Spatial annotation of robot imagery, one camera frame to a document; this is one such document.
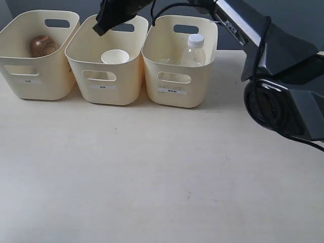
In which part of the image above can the cream middle plastic bin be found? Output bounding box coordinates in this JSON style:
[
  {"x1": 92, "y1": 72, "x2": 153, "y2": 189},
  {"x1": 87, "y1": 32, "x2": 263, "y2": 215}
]
[{"x1": 65, "y1": 15, "x2": 148, "y2": 105}]

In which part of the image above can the white paper cup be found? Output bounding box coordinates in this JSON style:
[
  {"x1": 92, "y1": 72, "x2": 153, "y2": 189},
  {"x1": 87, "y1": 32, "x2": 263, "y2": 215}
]
[{"x1": 101, "y1": 49, "x2": 130, "y2": 65}]

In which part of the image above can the clear plastic bottle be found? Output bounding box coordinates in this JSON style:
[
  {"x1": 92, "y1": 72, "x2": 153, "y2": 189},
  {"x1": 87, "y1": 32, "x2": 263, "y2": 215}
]
[{"x1": 181, "y1": 33, "x2": 206, "y2": 67}]

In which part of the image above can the brown wooden cup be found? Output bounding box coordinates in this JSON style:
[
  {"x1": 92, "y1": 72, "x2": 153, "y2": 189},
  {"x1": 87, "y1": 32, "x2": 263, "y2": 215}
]
[{"x1": 29, "y1": 35, "x2": 59, "y2": 58}]

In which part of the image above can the cream left plastic bin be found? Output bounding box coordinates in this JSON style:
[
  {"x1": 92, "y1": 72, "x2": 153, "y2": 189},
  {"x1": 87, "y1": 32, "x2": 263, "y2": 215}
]
[{"x1": 1, "y1": 10, "x2": 80, "y2": 100}]

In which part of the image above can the cream right plastic bin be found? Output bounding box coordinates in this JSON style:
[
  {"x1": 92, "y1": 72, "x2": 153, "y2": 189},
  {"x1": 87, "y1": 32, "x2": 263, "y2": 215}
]
[{"x1": 142, "y1": 15, "x2": 218, "y2": 108}]

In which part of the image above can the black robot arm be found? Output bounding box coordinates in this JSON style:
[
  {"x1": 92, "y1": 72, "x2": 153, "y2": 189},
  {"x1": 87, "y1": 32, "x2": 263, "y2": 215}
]
[{"x1": 185, "y1": 1, "x2": 323, "y2": 142}]

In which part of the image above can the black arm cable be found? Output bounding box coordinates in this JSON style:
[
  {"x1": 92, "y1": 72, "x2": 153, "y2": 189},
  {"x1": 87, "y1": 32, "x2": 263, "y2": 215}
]
[{"x1": 149, "y1": 0, "x2": 324, "y2": 152}]

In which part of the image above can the cream plastic bin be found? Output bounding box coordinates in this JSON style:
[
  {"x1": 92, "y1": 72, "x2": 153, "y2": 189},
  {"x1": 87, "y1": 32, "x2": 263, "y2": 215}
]
[
  {"x1": 65, "y1": 15, "x2": 148, "y2": 105},
  {"x1": 1, "y1": 10, "x2": 80, "y2": 100},
  {"x1": 142, "y1": 15, "x2": 218, "y2": 108}
]

